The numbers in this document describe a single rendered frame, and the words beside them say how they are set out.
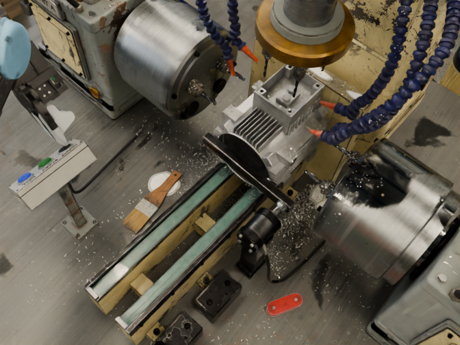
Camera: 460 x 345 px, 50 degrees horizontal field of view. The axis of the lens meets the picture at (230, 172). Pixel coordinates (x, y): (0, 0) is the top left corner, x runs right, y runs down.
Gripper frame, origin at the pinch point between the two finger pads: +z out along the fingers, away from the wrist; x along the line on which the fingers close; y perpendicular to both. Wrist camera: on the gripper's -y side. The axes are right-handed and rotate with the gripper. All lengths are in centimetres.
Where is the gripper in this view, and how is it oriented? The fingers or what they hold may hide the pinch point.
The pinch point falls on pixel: (59, 142)
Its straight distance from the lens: 108.5
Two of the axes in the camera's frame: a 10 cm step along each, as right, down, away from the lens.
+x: -6.0, -1.3, 7.9
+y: 6.7, -6.3, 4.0
